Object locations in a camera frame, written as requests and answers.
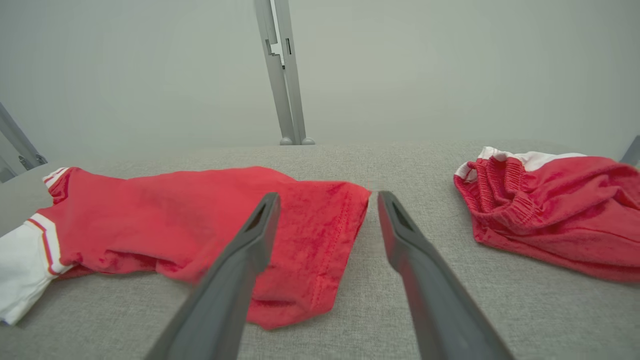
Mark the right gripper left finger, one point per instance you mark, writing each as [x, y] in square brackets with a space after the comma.
[215, 320]

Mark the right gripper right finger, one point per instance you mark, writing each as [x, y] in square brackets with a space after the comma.
[440, 310]

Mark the red shirt with white sleeves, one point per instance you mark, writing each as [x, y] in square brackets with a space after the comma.
[150, 215]

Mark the red shorts with white panels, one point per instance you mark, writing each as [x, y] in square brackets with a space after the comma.
[560, 210]

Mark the dark grey baseboard strip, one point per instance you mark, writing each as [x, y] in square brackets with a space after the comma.
[632, 152]

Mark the grey metal partition post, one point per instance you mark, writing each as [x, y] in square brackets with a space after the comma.
[286, 100]
[20, 137]

